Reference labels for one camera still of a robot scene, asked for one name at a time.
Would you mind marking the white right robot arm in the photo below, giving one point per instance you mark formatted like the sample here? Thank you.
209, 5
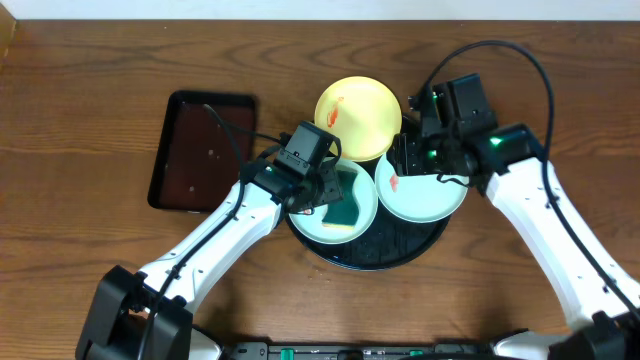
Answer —
599, 300

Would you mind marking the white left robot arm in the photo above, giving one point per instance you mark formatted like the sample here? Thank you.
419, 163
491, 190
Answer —
149, 314

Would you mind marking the black rectangular tray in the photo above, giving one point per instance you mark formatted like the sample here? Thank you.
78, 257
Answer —
195, 165

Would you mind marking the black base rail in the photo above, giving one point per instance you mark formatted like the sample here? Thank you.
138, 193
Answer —
264, 348

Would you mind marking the light green plate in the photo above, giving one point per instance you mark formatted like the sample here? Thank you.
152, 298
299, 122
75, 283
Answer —
418, 199
366, 197

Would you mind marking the green yellow sponge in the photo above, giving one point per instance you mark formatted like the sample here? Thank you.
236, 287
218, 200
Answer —
343, 214

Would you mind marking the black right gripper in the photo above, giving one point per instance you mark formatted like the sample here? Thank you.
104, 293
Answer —
408, 161

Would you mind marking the yellow plate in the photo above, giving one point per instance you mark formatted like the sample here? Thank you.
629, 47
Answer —
362, 113

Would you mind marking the black round tray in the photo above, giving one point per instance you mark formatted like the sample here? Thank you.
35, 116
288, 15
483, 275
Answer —
388, 242

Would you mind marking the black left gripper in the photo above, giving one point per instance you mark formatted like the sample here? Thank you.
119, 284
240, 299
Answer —
325, 186

